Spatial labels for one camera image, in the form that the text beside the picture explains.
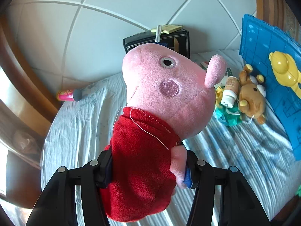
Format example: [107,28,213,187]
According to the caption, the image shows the pink pig plush red dress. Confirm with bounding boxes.
[100,43,215,222]

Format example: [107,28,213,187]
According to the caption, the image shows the yellow plastic toy tongs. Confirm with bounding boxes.
[268,51,301,98]

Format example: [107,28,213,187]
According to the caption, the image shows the white striped bed sheet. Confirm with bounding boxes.
[40,49,301,226]

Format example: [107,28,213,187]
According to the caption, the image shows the green plastic bag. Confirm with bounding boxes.
[215,86,242,127]

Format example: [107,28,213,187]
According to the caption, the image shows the brown bear plush toy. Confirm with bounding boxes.
[238,64,266,124]

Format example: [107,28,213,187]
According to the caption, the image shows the pink snack can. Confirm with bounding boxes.
[56,89,82,102]

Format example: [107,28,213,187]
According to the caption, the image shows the white pill bottle orange label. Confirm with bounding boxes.
[221,76,240,109]

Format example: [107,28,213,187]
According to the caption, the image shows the blue plastic crate lid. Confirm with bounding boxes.
[239,14,300,161]

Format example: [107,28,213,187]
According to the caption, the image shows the black gift box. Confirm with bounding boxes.
[123,29,190,59]

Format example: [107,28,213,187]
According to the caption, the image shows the blue feather duster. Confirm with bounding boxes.
[155,32,174,50]

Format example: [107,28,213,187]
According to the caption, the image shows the yellow sticky note pad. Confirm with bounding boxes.
[150,24,183,34]

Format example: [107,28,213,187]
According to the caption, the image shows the wooden bed frame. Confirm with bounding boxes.
[1,14,61,209]

